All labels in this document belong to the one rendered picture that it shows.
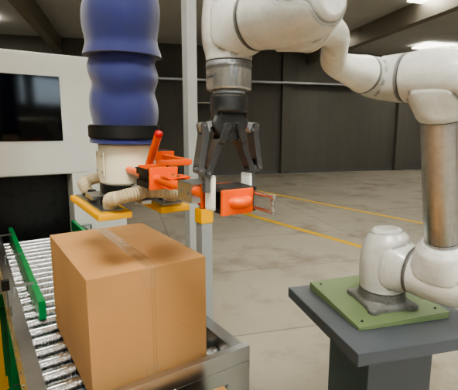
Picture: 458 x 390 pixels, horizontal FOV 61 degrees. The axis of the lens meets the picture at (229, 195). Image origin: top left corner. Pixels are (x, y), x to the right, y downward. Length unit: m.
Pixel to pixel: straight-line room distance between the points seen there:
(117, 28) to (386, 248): 1.06
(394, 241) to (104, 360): 0.99
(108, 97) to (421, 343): 1.18
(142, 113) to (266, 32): 0.64
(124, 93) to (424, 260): 1.01
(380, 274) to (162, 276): 0.72
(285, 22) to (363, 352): 0.93
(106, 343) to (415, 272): 0.96
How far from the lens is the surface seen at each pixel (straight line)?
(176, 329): 1.40
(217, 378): 1.49
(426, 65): 1.10
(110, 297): 1.26
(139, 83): 1.23
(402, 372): 1.55
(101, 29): 1.25
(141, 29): 1.25
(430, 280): 1.32
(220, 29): 0.75
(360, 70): 1.08
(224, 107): 0.75
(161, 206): 1.22
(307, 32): 0.65
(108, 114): 1.22
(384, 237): 1.39
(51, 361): 1.68
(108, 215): 1.15
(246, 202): 0.75
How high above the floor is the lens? 1.37
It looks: 9 degrees down
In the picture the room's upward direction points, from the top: straight up
